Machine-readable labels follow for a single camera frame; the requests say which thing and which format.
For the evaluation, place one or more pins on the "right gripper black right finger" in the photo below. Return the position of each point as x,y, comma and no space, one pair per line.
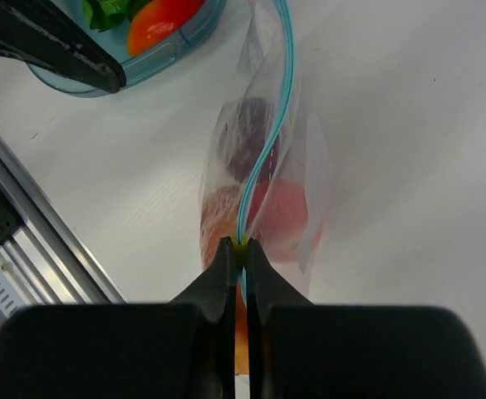
298,349

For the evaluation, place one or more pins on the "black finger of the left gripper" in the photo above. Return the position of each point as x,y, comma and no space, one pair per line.
41,34

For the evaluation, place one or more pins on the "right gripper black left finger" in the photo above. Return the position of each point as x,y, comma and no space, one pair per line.
180,349

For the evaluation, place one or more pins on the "red toy apple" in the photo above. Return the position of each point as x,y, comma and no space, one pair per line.
278,218

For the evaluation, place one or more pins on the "clear zip top bag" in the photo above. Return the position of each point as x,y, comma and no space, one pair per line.
296,147

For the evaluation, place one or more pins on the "dark red toy fruit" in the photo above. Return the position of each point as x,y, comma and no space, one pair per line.
244,136

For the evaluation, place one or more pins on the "teal plastic food container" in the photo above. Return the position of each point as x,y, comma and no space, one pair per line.
173,48

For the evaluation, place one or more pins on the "green toy lettuce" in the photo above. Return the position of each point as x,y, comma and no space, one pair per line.
104,15

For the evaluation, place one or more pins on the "orange toy pepper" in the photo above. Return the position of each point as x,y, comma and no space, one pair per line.
156,20

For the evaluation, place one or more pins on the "aluminium rail frame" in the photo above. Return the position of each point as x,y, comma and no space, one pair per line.
44,261

